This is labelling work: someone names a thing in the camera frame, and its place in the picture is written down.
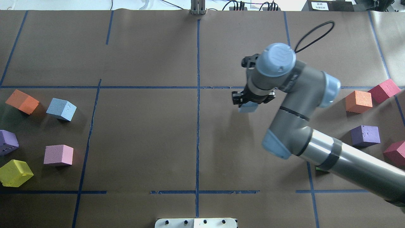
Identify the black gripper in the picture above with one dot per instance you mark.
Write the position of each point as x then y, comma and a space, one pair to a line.
238, 98

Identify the light blue foam block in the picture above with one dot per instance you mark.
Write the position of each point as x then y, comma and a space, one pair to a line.
248, 107
61, 109

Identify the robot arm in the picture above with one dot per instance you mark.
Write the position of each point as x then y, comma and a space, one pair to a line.
289, 133

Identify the green foam block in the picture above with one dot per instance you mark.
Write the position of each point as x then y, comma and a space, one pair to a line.
318, 169

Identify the black power box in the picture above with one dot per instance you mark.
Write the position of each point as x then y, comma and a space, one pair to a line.
328, 5

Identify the orange foam block right side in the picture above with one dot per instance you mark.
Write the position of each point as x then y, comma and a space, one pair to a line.
358, 102

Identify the orange foam block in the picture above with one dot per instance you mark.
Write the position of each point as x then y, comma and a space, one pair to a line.
358, 102
22, 102

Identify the purple foam block right side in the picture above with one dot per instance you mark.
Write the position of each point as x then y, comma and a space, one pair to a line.
365, 136

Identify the purple foam block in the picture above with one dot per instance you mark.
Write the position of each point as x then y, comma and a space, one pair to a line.
8, 142
365, 136

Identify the crimson foam block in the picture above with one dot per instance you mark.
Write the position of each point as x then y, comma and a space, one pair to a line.
384, 91

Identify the pink foam block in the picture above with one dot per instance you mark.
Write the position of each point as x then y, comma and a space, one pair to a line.
58, 155

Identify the orange foam block left side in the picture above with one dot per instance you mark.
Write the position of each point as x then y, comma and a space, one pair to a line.
22, 102

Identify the purple foam block left side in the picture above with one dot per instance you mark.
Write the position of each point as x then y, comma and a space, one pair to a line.
8, 142

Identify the yellow foam block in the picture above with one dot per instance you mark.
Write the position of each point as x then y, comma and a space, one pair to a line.
15, 173

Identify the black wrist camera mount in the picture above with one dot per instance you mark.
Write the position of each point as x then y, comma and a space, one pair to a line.
249, 61

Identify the aluminium frame post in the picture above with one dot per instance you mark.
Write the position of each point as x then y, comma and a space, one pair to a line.
197, 7

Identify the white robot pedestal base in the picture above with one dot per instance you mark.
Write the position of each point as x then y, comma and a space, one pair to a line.
196, 223

